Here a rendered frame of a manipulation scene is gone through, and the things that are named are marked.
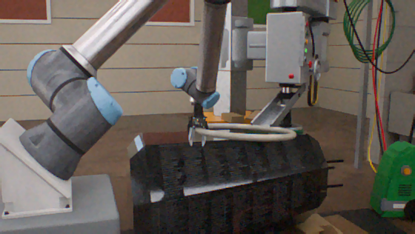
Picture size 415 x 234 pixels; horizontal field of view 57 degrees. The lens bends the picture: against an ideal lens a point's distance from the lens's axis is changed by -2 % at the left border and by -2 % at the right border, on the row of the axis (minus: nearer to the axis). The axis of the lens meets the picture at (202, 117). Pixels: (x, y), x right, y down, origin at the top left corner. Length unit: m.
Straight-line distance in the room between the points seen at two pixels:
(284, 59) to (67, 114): 1.53
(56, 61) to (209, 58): 0.56
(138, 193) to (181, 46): 6.65
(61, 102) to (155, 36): 7.21
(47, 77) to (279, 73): 1.50
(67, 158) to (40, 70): 0.30
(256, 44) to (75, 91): 2.04
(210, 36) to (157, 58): 6.93
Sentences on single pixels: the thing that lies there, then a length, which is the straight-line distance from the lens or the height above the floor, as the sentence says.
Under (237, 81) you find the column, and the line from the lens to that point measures 3.07.
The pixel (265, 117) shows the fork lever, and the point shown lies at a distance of 2.27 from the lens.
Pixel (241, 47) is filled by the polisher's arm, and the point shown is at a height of 1.33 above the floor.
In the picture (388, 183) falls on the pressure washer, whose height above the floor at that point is 0.29.
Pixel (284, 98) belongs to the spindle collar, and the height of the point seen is 1.01.
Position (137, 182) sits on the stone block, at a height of 0.63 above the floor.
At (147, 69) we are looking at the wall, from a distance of 8.31.
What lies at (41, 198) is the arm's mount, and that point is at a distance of 1.13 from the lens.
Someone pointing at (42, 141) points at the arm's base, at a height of 1.04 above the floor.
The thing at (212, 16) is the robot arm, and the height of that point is 1.40.
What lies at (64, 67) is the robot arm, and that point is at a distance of 1.25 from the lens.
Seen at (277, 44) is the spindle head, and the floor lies 1.33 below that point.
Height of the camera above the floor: 1.28
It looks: 9 degrees down
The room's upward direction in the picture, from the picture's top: straight up
